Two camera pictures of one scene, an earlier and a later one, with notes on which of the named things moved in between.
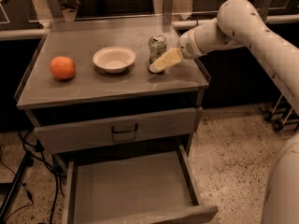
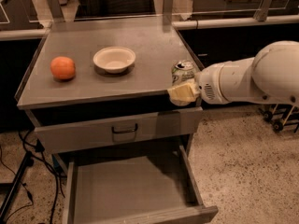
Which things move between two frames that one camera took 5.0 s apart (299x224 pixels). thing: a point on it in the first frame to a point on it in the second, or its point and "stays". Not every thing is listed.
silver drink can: (157, 45) to (184, 72)
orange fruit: (63, 67) stays
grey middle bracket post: (167, 6) stays
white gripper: (187, 49) to (209, 84)
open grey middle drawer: (133, 188) stays
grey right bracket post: (265, 3) stays
